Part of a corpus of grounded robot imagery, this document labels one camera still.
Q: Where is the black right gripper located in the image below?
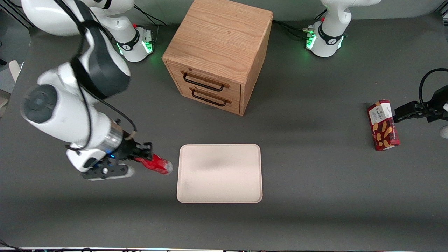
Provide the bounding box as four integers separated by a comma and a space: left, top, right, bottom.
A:
117, 138, 154, 165

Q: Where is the red coke bottle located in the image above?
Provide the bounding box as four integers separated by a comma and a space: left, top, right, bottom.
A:
135, 154, 173, 176

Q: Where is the beige rectangular tray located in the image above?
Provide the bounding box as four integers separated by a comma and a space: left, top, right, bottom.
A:
176, 143, 263, 204

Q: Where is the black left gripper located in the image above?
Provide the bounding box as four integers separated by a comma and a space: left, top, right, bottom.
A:
394, 86, 448, 124

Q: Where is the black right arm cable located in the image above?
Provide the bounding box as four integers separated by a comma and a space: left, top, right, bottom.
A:
52, 0, 138, 152

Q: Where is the black cable bundle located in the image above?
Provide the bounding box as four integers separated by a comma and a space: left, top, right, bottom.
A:
272, 20, 310, 40
132, 3, 167, 28

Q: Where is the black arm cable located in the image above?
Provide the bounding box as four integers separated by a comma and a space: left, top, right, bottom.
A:
419, 68, 448, 107
52, 0, 138, 152

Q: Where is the red cookie box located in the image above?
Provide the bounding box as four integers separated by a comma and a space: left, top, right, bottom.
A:
366, 99, 401, 151

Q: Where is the black metal drawer handle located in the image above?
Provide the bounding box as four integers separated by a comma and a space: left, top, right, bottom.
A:
181, 71, 230, 92
189, 87, 232, 107

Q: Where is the wooden two-drawer cabinet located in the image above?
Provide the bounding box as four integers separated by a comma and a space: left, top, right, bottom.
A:
162, 0, 274, 116

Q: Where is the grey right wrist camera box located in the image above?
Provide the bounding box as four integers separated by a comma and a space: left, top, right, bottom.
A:
82, 164, 136, 181

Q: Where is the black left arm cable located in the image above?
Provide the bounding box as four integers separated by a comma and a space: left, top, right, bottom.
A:
419, 68, 448, 107

